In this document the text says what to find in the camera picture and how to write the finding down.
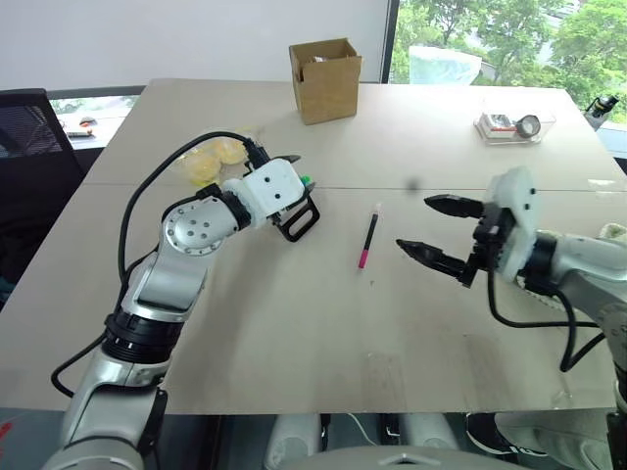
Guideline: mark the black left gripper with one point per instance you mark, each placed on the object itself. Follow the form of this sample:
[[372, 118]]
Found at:
[[281, 218]]

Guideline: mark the grey robot torso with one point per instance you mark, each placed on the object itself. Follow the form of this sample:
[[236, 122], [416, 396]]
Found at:
[[392, 460]]

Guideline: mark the black and yellow device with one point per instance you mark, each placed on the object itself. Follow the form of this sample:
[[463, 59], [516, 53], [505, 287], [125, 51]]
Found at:
[[603, 105]]

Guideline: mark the white rounded leg cover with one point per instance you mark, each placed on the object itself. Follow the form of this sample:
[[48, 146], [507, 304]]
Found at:
[[291, 438], [431, 431]]

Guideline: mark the clear bag of yellow snacks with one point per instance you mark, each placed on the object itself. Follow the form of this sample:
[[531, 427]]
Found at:
[[206, 166]]

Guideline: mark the black office chair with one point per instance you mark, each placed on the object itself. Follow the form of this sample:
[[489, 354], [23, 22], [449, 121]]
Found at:
[[29, 161]]

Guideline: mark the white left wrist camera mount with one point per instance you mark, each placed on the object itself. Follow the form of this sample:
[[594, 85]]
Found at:
[[272, 188]]

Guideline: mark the black window frame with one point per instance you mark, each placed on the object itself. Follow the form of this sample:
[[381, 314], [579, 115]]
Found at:
[[389, 39]]

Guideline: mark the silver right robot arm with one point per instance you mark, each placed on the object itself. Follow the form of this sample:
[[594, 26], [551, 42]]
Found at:
[[583, 264]]

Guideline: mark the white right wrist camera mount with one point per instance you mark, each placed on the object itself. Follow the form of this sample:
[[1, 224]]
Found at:
[[519, 215]]

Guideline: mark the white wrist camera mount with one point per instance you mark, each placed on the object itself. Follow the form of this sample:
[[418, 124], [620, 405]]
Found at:
[[272, 188], [519, 215]]

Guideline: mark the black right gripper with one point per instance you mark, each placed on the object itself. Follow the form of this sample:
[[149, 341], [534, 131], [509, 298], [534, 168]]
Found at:
[[492, 235]]

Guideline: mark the dark tape roll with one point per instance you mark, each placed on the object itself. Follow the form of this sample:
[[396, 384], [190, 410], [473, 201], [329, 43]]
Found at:
[[529, 126]]

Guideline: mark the small white box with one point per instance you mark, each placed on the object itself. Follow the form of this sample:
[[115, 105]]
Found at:
[[495, 122]]

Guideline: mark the clear plastic box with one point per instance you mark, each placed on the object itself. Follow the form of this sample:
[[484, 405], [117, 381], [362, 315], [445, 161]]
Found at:
[[514, 139]]

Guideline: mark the brown cardboard box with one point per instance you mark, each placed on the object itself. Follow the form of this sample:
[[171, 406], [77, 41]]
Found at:
[[328, 93]]

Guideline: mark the translucent white plastic bag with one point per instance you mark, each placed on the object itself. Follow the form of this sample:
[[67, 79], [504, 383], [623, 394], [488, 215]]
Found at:
[[443, 66]]

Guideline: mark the pink and black pen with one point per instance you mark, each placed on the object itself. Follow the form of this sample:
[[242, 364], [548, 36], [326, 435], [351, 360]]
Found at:
[[368, 240]]

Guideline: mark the black sneaker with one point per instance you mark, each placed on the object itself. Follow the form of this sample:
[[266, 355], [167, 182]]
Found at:
[[490, 436]]

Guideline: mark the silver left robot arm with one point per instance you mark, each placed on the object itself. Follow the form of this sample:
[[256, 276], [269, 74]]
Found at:
[[186, 230]]

